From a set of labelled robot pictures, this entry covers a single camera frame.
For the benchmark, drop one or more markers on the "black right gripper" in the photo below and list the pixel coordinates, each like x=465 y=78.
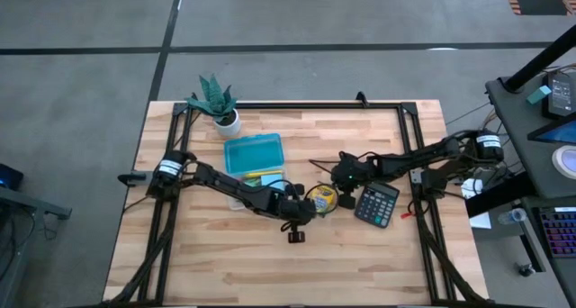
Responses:
x=353 y=173

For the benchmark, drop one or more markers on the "black power adapter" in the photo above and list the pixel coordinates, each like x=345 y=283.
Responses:
x=560 y=94

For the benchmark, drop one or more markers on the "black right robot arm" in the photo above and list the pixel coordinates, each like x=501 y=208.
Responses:
x=427 y=159

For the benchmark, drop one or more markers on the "tablet blue screen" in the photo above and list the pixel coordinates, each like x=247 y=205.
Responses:
x=562 y=134

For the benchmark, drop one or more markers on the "green plant white pot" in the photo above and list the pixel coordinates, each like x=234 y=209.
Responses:
x=216 y=101

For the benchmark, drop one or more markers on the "yellow green crayon box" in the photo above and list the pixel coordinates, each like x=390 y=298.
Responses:
x=326 y=200

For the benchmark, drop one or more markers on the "blue sticky note pad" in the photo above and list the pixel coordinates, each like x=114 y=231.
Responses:
x=272 y=182

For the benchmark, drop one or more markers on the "clear pencil box teal lid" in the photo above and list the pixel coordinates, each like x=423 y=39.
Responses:
x=254 y=155

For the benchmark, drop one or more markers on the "black edge bracket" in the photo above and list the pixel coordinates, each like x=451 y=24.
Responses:
x=132 y=178

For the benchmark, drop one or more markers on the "clear water bottle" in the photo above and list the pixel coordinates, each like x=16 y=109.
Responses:
x=513 y=216

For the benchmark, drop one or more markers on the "black desk calculator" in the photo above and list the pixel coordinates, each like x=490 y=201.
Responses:
x=377 y=206

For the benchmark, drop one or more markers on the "black keyboard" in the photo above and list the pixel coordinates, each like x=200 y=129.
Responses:
x=560 y=231

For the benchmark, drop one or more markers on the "black clamp mount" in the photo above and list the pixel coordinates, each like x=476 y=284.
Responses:
x=361 y=98

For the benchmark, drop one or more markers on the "black aluminium rig frame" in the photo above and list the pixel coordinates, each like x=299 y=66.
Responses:
x=315 y=105

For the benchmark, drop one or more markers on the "dark grey side desk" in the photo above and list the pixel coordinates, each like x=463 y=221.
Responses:
x=513 y=119

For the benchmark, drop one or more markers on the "white paper sheet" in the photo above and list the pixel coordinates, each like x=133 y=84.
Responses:
x=482 y=222

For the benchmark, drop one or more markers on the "small teal box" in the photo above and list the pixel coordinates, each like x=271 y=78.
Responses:
x=539 y=94

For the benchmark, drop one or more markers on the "black pole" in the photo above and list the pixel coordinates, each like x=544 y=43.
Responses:
x=540 y=60

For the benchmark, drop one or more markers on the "black caster wheel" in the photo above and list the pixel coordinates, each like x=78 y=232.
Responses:
x=525 y=270

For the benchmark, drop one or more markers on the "black device blue light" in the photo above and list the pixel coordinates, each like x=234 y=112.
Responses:
x=11 y=177

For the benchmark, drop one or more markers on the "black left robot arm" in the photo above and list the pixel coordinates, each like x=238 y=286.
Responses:
x=225 y=184

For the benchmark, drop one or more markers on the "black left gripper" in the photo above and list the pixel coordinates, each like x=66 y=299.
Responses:
x=292 y=209

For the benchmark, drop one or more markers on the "grey metal desk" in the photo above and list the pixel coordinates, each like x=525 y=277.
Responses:
x=27 y=200

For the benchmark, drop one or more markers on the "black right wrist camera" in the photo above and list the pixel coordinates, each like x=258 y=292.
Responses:
x=346 y=202

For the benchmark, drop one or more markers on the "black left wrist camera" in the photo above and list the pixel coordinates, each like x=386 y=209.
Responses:
x=296 y=236

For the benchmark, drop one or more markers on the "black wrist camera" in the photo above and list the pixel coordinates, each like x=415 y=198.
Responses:
x=296 y=236
x=346 y=202

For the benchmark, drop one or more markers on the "yellow pencil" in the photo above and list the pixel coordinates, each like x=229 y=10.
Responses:
x=265 y=174

